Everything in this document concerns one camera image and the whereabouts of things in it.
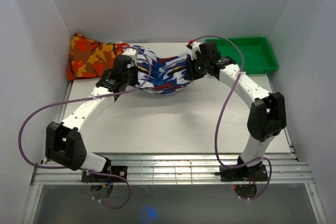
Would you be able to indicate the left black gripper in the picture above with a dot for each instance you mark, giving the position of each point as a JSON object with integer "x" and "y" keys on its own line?
{"x": 134, "y": 82}

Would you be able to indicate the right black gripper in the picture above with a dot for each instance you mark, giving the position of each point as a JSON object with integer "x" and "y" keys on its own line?
{"x": 190, "y": 74}

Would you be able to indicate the blue white patterned trousers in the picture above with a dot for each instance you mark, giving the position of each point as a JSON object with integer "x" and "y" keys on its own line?
{"x": 161, "y": 75}

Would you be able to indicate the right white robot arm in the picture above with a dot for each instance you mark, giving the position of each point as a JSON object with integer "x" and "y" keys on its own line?
{"x": 267, "y": 111}

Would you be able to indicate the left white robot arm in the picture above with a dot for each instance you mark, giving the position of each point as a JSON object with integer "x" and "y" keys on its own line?
{"x": 64, "y": 140}

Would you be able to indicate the orange camouflage folded trousers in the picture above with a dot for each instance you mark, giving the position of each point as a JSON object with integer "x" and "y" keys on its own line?
{"x": 89, "y": 58}

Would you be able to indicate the green plastic tray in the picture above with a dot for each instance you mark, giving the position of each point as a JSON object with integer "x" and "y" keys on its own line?
{"x": 258, "y": 54}

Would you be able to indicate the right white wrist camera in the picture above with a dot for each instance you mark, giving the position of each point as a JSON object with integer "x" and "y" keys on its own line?
{"x": 193, "y": 46}

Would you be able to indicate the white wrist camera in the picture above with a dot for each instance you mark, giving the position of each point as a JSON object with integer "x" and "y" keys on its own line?
{"x": 130, "y": 52}
{"x": 193, "y": 46}

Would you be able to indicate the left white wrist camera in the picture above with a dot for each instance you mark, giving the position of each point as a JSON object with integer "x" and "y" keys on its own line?
{"x": 130, "y": 52}

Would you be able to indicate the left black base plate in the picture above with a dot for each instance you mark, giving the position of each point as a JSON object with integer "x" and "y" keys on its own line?
{"x": 120, "y": 171}

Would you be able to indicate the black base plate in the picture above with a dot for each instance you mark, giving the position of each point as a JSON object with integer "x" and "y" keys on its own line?
{"x": 120, "y": 171}
{"x": 245, "y": 174}

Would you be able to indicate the aluminium rail frame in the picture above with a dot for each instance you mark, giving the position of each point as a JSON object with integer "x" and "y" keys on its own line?
{"x": 183, "y": 169}

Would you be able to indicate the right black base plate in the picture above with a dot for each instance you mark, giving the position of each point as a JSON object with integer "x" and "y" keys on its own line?
{"x": 245, "y": 174}

